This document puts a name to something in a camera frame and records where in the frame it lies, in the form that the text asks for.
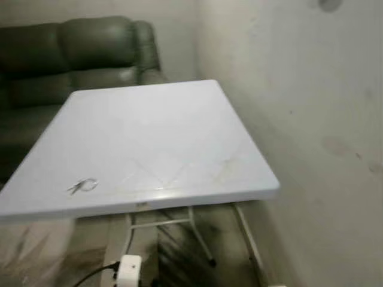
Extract dark green leather sofa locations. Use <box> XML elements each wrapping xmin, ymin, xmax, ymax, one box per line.
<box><xmin>0</xmin><ymin>16</ymin><xmax>167</xmax><ymax>184</ymax></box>

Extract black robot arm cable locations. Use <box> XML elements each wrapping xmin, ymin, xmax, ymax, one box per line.
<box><xmin>73</xmin><ymin>261</ymin><xmax>120</xmax><ymax>287</ymax></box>

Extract silver keys on ring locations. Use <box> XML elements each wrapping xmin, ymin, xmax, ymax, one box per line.
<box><xmin>67</xmin><ymin>178</ymin><xmax>99</xmax><ymax>196</ymax></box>

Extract white folding table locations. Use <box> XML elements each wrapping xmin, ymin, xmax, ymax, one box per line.
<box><xmin>0</xmin><ymin>79</ymin><xmax>281</xmax><ymax>283</ymax></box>

